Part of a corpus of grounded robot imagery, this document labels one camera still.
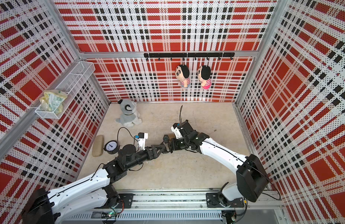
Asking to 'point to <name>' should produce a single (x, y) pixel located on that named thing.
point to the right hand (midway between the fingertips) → (171, 145)
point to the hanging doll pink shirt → (203, 73)
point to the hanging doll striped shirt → (182, 73)
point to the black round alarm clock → (111, 147)
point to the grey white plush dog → (130, 115)
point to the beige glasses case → (98, 146)
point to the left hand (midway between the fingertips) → (164, 147)
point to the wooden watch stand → (171, 136)
